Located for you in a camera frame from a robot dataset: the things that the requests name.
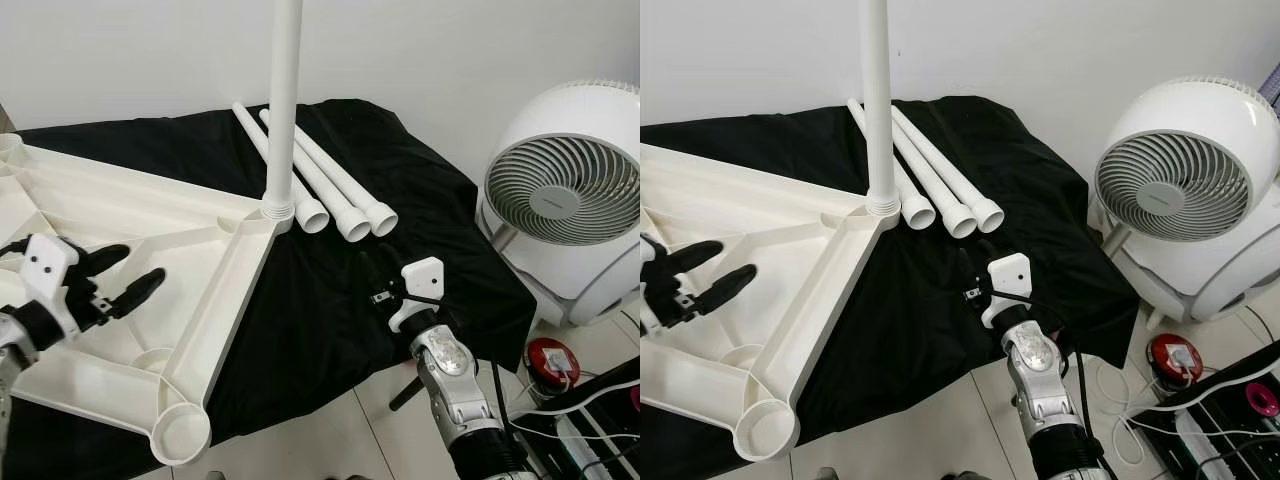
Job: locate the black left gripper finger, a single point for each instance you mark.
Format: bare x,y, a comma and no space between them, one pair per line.
730,290
108,259
695,257
138,292

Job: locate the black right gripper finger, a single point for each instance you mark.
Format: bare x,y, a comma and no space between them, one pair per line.
372,270
967,268

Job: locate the white plastic table top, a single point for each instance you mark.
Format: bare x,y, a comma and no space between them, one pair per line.
760,220
130,220

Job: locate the white plastic table leg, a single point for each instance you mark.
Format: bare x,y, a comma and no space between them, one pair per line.
962,222
382,220
879,100
355,225
315,218
920,213
284,100
990,217

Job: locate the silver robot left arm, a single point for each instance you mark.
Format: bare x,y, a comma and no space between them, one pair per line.
30,325

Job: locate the black table cloth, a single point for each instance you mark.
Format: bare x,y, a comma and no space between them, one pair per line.
1000,170
400,180

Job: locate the black table leg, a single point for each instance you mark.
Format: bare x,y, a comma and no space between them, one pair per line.
408,392

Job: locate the red round device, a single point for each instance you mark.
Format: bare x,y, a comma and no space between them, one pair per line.
1175,360
552,362

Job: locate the white round floor fan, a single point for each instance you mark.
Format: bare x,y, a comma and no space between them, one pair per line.
560,200
1170,190

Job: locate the black storage case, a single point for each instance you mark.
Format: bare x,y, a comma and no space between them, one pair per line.
1230,440
600,450

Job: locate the dark grey robot left foot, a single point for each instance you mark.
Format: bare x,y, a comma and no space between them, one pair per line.
828,474

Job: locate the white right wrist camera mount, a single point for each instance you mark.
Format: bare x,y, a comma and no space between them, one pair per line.
1010,275
422,278

